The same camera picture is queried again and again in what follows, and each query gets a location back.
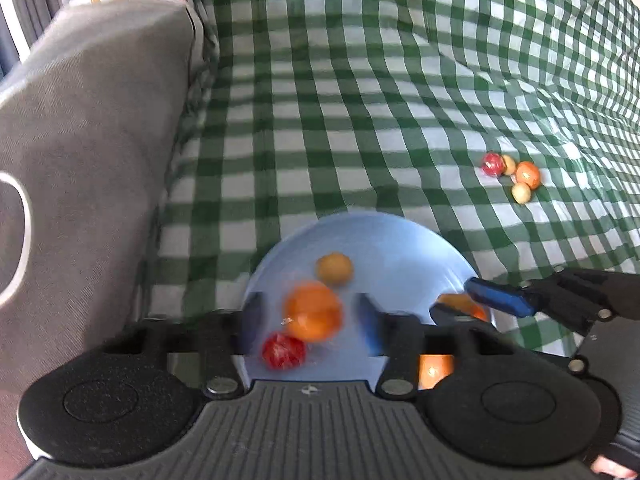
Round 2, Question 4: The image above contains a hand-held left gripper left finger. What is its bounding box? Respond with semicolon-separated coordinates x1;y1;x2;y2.
100;292;266;397

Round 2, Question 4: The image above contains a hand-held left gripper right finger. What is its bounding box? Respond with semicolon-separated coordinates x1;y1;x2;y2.
355;292;548;398

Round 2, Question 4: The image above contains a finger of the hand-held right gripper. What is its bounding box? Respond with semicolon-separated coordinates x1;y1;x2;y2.
429;304;493;330
464;266;640;335

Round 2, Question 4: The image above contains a light blue plate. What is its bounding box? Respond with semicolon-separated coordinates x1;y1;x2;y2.
240;211;496;391

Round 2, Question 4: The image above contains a person's right hand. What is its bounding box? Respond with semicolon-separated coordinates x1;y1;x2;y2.
591;452;640;480

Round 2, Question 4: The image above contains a green checkered blanket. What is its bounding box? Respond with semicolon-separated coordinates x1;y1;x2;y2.
140;0;640;361

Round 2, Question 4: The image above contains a white charging cable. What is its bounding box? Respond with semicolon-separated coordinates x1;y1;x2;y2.
0;171;34;311

